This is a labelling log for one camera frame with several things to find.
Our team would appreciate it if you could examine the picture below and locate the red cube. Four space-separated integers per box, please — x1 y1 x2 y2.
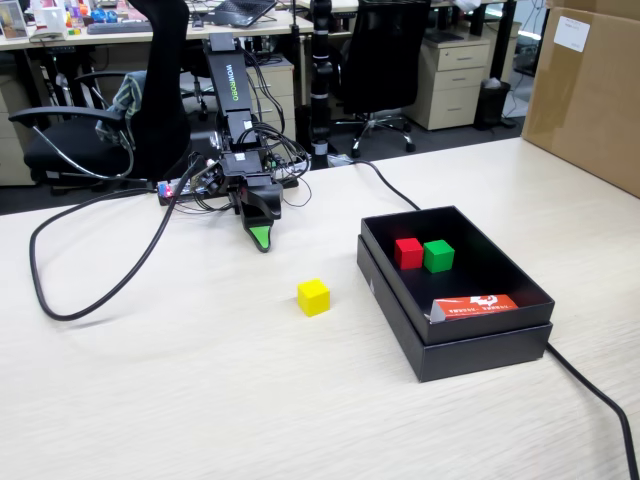
393 237 425 271

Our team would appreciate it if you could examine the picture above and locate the black jointed pole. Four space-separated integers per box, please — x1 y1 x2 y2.
308 0 336 169

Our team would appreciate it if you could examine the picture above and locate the black trash bin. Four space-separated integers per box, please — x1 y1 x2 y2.
473 78 513 132

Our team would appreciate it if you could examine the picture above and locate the yellow cube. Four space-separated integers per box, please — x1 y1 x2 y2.
297 278 332 318

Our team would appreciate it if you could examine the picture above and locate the thick black looped cable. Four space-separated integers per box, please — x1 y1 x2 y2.
28 157 206 322

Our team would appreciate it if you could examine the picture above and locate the striped cloth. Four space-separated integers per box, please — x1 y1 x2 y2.
94 69 149 151

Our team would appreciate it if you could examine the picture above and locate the picture frame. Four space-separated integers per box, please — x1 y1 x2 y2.
0 0 30 41

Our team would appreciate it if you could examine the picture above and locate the beige cabinet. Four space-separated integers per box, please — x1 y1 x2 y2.
0 89 37 187

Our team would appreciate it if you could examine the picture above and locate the black office chair with armrests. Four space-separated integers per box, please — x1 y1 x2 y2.
8 0 194 196

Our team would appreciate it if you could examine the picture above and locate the black mesh office chair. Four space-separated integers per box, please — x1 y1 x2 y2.
332 0 434 159

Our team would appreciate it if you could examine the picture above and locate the beige drawer pedestal with lock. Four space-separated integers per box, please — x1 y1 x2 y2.
402 37 494 132

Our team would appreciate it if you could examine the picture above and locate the large cardboard box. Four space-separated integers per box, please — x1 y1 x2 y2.
520 0 640 199

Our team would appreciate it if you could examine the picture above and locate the white desk device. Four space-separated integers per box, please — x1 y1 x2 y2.
28 6 69 43

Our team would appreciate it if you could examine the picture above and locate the black keyboard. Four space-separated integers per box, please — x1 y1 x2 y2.
86 20 154 36

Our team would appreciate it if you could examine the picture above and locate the beige office desk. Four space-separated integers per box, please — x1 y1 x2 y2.
0 8 316 52

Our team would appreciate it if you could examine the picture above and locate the orange carton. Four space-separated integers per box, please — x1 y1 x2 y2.
424 293 520 325

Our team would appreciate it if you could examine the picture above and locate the black laptop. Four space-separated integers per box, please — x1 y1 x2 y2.
206 0 279 29

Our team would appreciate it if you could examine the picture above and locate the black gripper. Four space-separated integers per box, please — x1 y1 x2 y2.
218 151 284 254

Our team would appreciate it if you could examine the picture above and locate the black box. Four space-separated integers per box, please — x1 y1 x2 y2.
356 204 557 384

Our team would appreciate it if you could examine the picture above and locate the green cube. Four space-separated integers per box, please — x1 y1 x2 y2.
422 239 456 274

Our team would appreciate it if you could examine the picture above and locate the controller board with red light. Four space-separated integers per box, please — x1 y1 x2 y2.
156 172 202 207

